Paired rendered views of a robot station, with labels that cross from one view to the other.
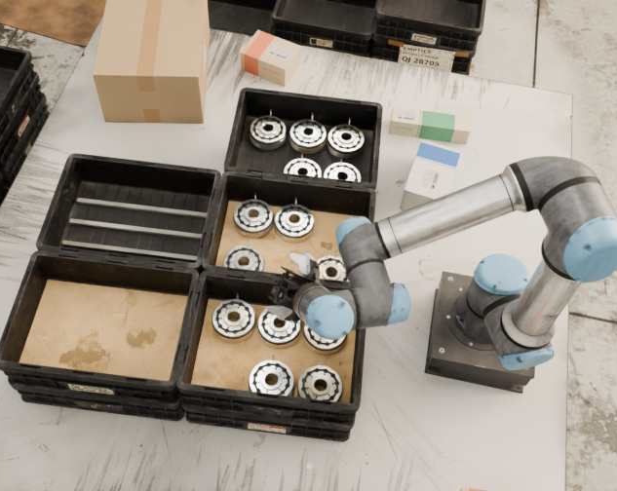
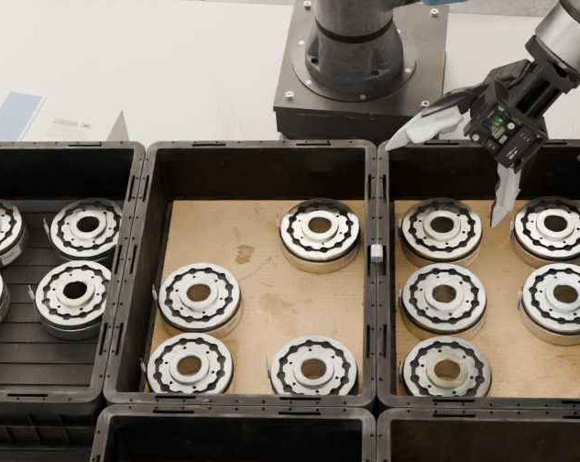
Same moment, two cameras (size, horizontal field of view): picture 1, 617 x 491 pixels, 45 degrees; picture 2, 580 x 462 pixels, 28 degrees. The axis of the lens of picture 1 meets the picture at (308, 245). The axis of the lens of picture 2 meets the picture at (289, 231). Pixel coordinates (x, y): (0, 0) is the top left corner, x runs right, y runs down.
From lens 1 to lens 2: 1.36 m
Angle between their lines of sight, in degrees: 48
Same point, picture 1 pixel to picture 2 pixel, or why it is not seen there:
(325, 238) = (226, 258)
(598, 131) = not seen: outside the picture
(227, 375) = (560, 383)
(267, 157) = (13, 377)
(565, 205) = not seen: outside the picture
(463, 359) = (436, 81)
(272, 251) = (267, 340)
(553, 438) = (508, 27)
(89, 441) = not seen: outside the picture
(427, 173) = (56, 134)
